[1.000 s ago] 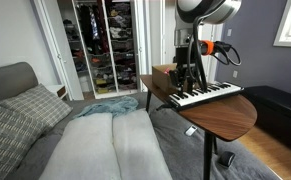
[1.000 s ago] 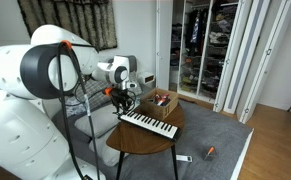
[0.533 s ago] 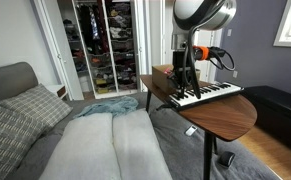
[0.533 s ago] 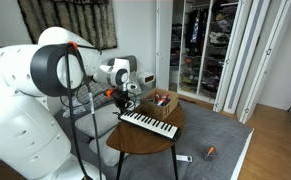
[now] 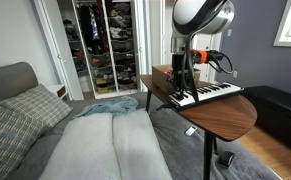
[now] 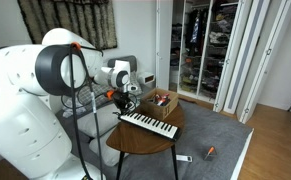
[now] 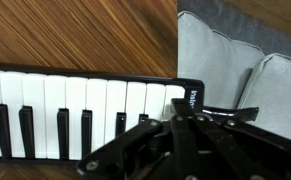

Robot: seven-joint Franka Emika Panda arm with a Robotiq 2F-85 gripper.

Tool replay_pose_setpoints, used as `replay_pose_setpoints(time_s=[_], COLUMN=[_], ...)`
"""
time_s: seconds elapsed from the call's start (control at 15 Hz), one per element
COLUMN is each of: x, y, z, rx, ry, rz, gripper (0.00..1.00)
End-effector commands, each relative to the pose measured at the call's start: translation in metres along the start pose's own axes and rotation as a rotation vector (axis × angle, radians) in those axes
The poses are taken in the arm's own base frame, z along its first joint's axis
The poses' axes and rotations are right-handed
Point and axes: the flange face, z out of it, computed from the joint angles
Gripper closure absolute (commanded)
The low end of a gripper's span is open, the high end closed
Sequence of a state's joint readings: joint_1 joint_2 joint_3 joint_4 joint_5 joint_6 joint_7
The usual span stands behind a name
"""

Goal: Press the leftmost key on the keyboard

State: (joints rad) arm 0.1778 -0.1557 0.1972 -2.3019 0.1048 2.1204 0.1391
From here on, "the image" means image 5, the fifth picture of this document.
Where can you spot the black white melodica keyboard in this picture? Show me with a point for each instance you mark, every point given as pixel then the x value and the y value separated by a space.
pixel 206 93

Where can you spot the grey bed duvet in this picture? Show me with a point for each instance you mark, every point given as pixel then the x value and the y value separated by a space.
pixel 181 146

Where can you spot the grey dash patterned pillow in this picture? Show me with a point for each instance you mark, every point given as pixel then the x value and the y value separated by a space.
pixel 8 140

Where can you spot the brown cardboard box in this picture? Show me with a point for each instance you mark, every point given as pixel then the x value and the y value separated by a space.
pixel 161 78

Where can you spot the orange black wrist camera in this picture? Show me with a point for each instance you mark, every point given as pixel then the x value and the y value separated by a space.
pixel 201 56

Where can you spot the small white remote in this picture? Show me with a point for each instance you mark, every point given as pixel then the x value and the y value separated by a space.
pixel 190 130

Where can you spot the white wooden nightstand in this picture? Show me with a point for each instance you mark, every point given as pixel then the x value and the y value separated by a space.
pixel 57 90

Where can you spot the round wooden side table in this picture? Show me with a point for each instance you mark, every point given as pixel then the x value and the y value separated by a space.
pixel 218 116

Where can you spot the black low cabinet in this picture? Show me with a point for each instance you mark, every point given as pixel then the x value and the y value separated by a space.
pixel 278 113

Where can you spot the white room door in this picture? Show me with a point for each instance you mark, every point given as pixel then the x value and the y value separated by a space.
pixel 205 56

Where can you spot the white wall outlet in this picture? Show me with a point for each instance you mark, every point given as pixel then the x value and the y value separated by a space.
pixel 235 74

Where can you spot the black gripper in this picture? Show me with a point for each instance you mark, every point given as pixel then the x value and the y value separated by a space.
pixel 177 65

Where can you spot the white folded blanket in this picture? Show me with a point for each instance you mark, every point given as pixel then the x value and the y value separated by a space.
pixel 108 146

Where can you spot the grey plaid pillow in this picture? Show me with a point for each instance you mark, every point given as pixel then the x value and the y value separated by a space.
pixel 35 105

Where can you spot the white open wardrobe with clothes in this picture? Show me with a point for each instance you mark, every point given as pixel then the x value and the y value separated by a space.
pixel 105 46

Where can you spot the white light switch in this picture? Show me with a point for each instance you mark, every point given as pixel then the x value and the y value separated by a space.
pixel 229 32

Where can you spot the white window frame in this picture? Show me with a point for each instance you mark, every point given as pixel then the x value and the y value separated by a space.
pixel 285 36

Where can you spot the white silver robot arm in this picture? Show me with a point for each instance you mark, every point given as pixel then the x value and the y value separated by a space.
pixel 201 16

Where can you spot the grey upholstered headboard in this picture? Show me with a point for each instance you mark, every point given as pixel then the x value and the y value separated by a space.
pixel 8 80

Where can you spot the light blue throw blanket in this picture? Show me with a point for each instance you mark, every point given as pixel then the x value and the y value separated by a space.
pixel 111 106

